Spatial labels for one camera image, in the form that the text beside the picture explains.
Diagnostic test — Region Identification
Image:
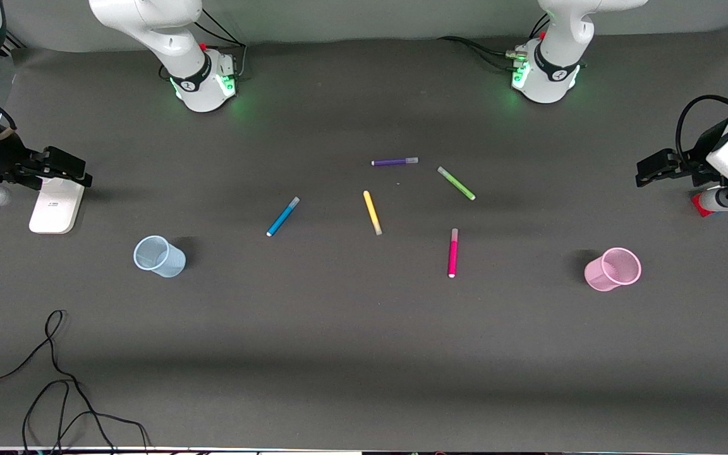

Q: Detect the pink marker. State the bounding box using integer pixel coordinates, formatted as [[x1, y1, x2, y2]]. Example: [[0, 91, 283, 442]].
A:
[[447, 227, 460, 279]]

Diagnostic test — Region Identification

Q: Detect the blue marker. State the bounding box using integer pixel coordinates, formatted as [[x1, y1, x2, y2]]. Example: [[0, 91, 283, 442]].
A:
[[266, 196, 301, 238]]

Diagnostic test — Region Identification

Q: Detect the white plastic box device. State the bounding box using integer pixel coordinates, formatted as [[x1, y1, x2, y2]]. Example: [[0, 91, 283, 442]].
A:
[[28, 177, 85, 235]]

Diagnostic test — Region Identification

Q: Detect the translucent pink cup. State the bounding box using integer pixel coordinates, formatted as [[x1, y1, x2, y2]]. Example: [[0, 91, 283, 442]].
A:
[[583, 246, 643, 293]]

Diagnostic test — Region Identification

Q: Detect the translucent blue cup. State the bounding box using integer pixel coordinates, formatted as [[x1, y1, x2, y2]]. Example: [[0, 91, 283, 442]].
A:
[[133, 234, 187, 279]]

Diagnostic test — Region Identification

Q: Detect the green marker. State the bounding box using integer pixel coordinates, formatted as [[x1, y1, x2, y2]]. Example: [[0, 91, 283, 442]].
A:
[[437, 166, 477, 202]]

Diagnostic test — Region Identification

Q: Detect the yellow marker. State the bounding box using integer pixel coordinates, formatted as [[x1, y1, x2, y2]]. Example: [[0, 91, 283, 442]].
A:
[[362, 190, 384, 237]]

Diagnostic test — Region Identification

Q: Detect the loose black cable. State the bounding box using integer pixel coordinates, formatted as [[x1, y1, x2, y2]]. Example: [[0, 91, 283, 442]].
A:
[[0, 308, 151, 455]]

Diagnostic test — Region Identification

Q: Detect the black right arm base cable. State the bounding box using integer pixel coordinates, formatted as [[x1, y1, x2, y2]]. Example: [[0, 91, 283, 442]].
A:
[[159, 8, 248, 83]]

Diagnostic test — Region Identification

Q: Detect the black arm base cable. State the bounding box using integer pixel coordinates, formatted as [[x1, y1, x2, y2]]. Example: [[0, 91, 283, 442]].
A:
[[437, 13, 552, 71], [159, 8, 248, 83]]

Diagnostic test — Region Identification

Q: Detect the black left arm base cable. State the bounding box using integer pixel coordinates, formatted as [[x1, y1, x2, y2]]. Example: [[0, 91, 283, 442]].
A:
[[437, 13, 552, 71]]

